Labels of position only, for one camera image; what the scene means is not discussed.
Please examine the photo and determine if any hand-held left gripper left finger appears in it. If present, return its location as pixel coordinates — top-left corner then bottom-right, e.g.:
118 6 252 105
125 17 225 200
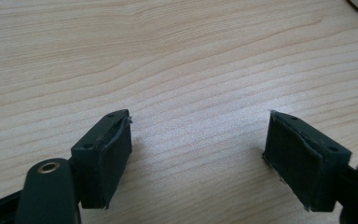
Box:
70 108 133 210

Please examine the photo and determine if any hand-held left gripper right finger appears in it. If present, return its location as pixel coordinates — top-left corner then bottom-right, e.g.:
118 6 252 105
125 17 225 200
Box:
262 109 353 213

